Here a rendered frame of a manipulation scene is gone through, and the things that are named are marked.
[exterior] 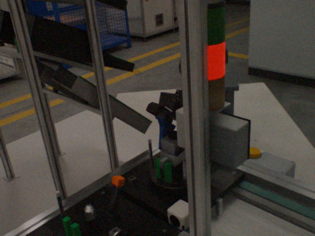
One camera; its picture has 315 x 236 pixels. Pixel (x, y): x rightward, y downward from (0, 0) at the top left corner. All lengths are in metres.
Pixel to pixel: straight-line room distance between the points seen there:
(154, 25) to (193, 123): 5.82
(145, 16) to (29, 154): 5.03
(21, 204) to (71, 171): 0.18
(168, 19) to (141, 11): 0.66
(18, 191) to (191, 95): 0.77
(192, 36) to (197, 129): 0.14
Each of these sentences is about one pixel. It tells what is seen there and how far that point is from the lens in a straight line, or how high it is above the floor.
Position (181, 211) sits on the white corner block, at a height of 0.99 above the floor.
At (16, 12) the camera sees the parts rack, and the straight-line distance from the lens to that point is 0.77.
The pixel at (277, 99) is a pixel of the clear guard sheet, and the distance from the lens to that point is 0.46.
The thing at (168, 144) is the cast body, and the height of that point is 1.08.
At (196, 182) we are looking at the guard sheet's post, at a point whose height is 1.14.
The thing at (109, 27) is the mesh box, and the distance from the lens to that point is 5.61.
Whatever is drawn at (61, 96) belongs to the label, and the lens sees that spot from 1.09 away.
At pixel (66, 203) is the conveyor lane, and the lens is 0.90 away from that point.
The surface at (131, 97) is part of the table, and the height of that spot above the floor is 0.86.
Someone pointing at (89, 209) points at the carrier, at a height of 1.05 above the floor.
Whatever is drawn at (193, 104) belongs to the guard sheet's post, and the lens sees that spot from 0.52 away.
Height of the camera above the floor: 1.49
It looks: 26 degrees down
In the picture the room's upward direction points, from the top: 5 degrees counter-clockwise
